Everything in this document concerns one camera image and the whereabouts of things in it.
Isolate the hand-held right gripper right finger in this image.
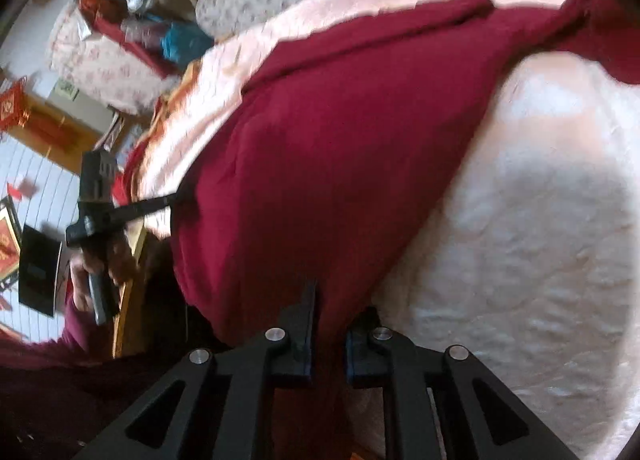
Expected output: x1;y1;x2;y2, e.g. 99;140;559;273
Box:
346;310;581;460

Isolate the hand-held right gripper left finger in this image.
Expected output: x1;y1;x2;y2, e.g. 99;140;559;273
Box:
75;282;317;460

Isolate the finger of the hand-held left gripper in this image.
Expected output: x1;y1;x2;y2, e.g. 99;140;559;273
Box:
112;192;181;229

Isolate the dark red garment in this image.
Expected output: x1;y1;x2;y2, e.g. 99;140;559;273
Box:
170;0;640;460

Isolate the person's left forearm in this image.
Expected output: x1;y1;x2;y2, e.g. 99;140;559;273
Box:
0;285;113;368

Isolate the person's left hand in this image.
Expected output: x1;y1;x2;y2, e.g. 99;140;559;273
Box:
70;235;138;313

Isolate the black screen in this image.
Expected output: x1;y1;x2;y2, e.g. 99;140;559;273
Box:
19;224;63;317

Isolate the orange patterned blanket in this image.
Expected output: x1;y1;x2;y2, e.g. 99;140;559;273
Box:
150;62;201;151

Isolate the floral cloth cover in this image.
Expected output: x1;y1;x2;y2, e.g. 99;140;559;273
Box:
47;4;176;115

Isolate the pink plastic bag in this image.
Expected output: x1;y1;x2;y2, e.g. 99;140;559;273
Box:
120;14;166;48

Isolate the blue plastic bag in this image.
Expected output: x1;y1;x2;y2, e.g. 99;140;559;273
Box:
160;22;216;63

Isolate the red box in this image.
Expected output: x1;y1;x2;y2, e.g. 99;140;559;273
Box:
77;0;126;25

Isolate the pink plush blanket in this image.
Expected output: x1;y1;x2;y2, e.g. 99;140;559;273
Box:
135;0;640;460

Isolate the wooden bed frame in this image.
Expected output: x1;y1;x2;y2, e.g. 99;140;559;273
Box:
112;220;148;358

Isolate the red knot wall ornament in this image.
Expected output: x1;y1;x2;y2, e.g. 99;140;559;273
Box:
0;77;36;141

